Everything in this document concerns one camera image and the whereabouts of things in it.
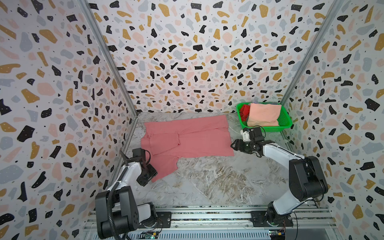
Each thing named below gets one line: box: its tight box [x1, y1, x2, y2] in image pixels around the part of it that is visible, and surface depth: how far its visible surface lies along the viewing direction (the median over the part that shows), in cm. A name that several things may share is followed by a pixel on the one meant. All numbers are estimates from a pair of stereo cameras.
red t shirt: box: [240, 104, 251, 122], surface depth 112 cm
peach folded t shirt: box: [247, 103, 282, 127], surface depth 108 cm
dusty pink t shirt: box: [141, 115, 235, 183], surface depth 108 cm
